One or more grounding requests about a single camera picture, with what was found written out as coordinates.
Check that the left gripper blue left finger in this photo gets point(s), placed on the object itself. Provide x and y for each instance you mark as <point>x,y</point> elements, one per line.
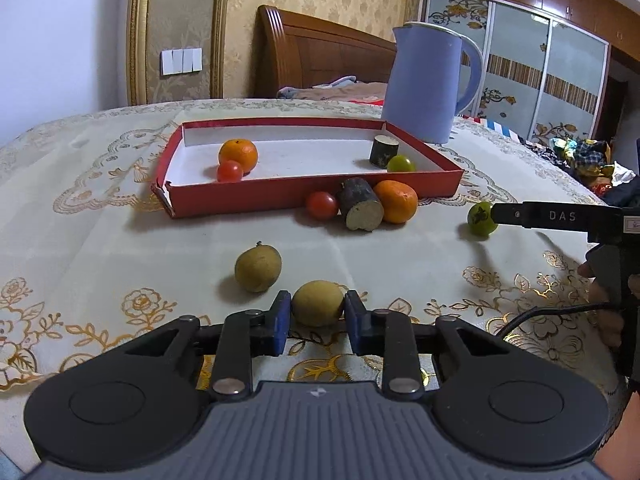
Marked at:
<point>242,337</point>

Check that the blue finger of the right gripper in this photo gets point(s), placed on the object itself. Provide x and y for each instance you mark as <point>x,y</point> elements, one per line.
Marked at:
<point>543,215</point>

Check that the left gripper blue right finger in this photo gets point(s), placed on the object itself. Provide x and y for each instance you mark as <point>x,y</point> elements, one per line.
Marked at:
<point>391,336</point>

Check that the green tomato with stem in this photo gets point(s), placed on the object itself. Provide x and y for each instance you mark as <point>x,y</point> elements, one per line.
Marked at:
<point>479,220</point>

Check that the brown longan fruit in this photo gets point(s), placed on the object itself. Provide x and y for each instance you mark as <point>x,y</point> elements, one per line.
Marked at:
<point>257,269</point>

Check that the yellow longan fruit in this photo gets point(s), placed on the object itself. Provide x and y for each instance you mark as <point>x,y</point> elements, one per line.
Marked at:
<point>318,303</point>

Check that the orange mandarin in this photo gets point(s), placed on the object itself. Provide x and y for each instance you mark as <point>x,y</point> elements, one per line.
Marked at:
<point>242,151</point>
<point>399,201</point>

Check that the red cherry tomato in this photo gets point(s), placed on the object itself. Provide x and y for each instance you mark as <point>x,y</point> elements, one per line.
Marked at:
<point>229,171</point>
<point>322,206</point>

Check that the striped colourful bedding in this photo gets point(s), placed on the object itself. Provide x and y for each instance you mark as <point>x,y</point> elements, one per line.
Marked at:
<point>587,161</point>

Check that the red cardboard tray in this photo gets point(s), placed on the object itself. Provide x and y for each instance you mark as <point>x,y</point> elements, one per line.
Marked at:
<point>296,157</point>

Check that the sliding door wardrobe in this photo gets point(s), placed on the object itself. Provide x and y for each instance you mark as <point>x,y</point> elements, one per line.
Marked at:
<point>548,65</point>

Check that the pink crumpled blanket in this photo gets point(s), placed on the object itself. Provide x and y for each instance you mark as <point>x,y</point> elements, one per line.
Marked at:
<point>344,89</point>

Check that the wooden bed headboard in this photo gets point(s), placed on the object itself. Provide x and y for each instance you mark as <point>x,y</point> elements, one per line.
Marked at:
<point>298,50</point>

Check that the white wall switch panel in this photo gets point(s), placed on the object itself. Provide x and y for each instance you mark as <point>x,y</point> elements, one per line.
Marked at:
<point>181,61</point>

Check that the gold picture frame moulding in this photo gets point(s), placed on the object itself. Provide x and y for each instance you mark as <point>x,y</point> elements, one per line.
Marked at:
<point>154,26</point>

